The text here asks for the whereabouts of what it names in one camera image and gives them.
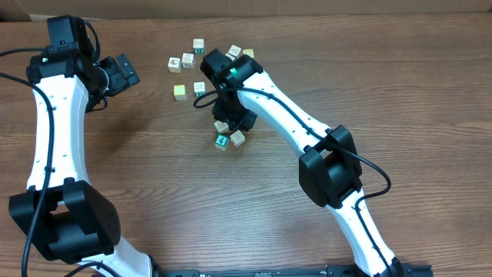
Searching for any white block plain top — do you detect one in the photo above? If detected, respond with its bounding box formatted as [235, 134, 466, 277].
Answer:
[214, 121, 229, 134]

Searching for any teal number four block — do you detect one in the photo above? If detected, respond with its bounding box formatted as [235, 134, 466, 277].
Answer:
[214, 134, 229, 151]

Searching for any yellow top wooden block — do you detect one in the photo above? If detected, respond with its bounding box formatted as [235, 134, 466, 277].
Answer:
[173, 85, 187, 101]

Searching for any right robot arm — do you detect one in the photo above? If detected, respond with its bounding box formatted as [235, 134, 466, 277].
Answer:
[200, 49, 403, 276]

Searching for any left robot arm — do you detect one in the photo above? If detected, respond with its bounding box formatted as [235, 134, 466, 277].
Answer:
[8, 15, 161, 276]

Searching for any white block green side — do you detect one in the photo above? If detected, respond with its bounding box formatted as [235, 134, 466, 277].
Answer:
[194, 82, 207, 97]

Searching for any white acorn picture block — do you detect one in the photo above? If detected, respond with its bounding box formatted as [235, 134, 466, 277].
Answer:
[168, 57, 181, 73]

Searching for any yellow block upper right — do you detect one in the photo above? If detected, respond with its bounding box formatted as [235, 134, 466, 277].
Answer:
[242, 49, 254, 58]

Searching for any white block red letter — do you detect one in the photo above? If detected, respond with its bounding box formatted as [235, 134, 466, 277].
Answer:
[181, 53, 195, 68]

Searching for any block with green R side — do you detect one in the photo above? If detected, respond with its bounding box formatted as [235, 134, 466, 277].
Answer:
[193, 38, 204, 55]

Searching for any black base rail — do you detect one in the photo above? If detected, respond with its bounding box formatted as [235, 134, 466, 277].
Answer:
[154, 264, 434, 277]

